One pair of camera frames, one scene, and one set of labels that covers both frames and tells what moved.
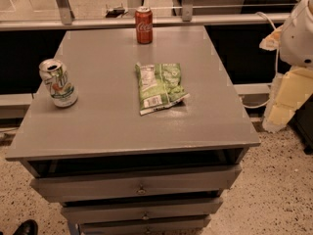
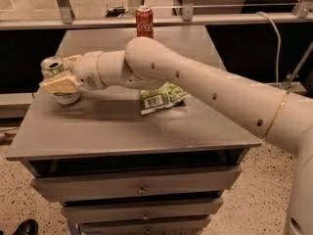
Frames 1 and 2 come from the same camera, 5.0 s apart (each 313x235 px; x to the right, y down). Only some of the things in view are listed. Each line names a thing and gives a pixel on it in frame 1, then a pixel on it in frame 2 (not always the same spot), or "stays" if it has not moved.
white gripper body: x=297 y=39 to x=86 y=70
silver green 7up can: x=61 y=87 stays
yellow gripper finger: x=272 y=42 to x=72 y=58
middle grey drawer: x=140 y=211 stays
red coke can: x=144 y=18 stays
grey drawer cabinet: x=156 y=139 stays
